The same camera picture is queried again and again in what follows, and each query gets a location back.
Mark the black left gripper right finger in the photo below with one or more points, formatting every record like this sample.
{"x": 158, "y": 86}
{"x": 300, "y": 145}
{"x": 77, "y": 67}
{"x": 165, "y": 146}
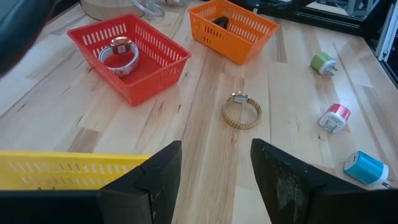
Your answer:
{"x": 286, "y": 186}

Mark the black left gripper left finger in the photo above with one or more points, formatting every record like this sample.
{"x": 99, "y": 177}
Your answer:
{"x": 149, "y": 189}

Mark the gold band wristwatch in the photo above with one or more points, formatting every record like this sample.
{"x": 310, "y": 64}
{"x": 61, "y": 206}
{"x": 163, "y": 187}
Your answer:
{"x": 239, "y": 124}

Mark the blue white power adapter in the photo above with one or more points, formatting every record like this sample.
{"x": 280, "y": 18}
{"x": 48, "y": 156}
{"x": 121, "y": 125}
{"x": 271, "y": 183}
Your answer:
{"x": 363, "y": 168}

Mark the pink white power adapter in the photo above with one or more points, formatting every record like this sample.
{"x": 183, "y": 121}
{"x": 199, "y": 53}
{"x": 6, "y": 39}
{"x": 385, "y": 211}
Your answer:
{"x": 334, "y": 118}

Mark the green white power adapter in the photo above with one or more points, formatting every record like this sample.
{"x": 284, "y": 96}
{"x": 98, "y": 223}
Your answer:
{"x": 321, "y": 61}

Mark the silver band red face wristwatch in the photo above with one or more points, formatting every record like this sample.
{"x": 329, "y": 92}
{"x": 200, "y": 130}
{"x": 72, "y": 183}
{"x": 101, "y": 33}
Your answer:
{"x": 121, "y": 46}

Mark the black digital clock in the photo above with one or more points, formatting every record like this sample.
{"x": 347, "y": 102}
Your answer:
{"x": 221, "y": 22}

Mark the yellow plastic basket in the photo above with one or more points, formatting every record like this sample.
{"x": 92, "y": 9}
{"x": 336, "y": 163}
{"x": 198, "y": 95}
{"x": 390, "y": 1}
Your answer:
{"x": 62, "y": 169}

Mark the red plastic basket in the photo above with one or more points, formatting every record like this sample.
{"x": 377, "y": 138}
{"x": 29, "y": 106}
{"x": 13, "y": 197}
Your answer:
{"x": 149, "y": 77}

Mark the orange plastic basket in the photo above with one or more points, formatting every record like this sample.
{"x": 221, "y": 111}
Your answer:
{"x": 236, "y": 46}

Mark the white shade wooden base lamp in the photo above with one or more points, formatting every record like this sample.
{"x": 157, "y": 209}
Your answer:
{"x": 109, "y": 9}

